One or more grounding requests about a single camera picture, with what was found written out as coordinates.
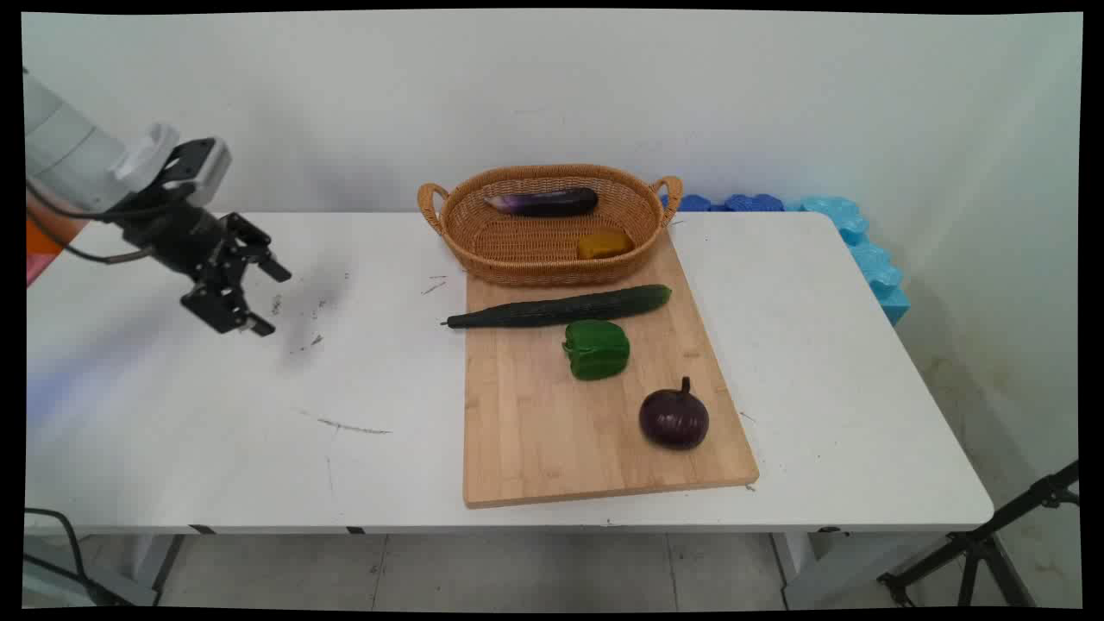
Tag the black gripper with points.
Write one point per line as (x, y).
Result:
(177, 237)

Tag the yellow bell pepper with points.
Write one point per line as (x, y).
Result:
(604, 245)

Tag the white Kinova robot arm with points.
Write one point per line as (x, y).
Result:
(67, 151)

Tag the orange panel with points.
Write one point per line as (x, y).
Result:
(47, 246)

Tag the woven wicker basket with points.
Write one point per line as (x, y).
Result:
(517, 246)

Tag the white table leg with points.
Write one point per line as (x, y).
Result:
(811, 569)
(155, 565)

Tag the long purple eggplant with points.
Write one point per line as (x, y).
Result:
(548, 203)

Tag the dark green cucumber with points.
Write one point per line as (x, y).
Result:
(561, 308)

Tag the wooden cutting board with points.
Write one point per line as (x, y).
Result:
(535, 414)

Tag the green bell pepper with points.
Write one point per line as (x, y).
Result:
(597, 349)

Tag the round purple eggplant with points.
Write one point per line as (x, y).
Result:
(674, 418)

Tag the dark blue foam block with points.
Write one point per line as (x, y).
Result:
(754, 203)
(693, 204)

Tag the black tripod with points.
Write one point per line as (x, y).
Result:
(979, 543)

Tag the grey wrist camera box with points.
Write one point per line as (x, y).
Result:
(207, 168)

